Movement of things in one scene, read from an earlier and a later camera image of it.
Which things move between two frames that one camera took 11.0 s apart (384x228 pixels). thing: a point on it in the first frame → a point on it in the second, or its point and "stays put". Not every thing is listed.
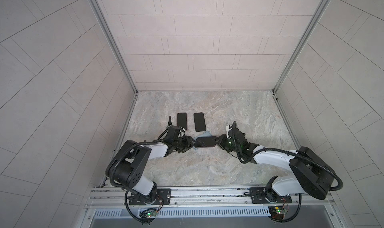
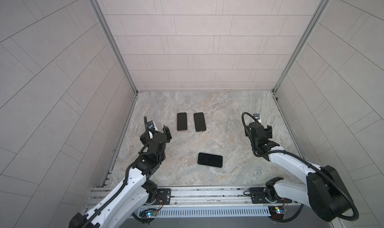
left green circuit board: [148, 213] stays put
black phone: [205, 141] → [210, 160]
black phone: [199, 122] stays put
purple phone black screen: [182, 120] stays put
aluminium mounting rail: [315, 197] stays put
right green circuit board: [277, 212] stays put
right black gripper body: [226, 145] → [247, 131]
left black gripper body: [181, 145] → [165, 138]
